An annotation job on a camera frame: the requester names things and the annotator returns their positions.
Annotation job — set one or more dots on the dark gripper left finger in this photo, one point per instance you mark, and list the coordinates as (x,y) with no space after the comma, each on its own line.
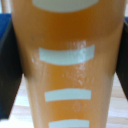
(9,70)

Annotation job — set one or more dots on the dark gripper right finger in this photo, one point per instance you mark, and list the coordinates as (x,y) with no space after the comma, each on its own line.
(123,63)

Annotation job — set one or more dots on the orange bread loaf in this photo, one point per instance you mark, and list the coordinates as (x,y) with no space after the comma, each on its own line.
(66,73)

